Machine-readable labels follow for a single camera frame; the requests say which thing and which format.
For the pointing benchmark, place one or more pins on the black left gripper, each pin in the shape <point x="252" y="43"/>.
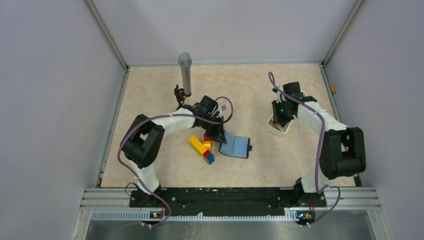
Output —
<point x="218" y="134"/>

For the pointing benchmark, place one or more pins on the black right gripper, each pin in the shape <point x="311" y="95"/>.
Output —
<point x="278" y="119"/>

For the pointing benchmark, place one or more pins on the dark blue card holder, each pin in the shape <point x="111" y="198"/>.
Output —
<point x="235" y="146"/>

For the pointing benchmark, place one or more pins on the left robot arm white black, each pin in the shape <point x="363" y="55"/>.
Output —
<point x="143" y="139"/>

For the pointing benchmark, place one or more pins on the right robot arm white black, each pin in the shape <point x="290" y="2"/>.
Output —
<point x="341" y="149"/>

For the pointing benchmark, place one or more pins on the white card tray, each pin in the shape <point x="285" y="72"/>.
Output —
<point x="276" y="128"/>

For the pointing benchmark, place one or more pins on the red yellow toy brick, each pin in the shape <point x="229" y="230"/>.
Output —
<point x="207" y="142"/>

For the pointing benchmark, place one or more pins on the red blue toy brick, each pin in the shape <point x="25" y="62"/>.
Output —
<point x="208" y="157"/>

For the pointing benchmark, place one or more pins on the yellow green toy brick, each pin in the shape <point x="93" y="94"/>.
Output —
<point x="198" y="146"/>

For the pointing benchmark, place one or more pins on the small brown cork piece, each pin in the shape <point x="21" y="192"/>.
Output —
<point x="332" y="88"/>

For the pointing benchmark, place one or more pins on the black mini tripod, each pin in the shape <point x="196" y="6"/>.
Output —
<point x="180" y="98"/>

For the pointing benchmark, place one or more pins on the grey microphone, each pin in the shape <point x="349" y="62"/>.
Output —
<point x="185" y="63"/>

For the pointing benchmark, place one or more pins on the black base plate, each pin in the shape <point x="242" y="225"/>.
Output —
<point x="226" y="201"/>

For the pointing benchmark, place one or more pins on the aluminium frame rail right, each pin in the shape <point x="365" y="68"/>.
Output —
<point x="332" y="66"/>

